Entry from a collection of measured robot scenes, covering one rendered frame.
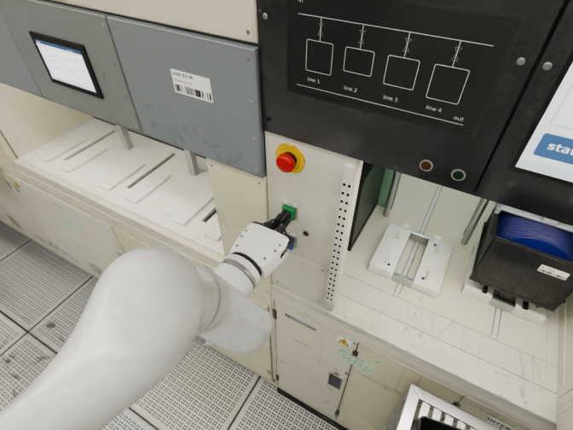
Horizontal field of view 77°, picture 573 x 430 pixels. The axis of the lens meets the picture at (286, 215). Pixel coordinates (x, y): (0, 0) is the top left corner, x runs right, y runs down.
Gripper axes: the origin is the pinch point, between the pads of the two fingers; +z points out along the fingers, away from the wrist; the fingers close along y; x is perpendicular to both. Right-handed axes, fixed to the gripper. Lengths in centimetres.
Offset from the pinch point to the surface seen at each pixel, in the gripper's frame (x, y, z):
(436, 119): 31.2, 24.8, 2.5
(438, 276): -30, 37, 28
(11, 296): -120, -165, -28
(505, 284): -23, 53, 28
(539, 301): -24, 61, 28
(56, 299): -120, -141, -17
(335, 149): 20.7, 9.7, 2.5
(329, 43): 38.6, 6.9, 2.5
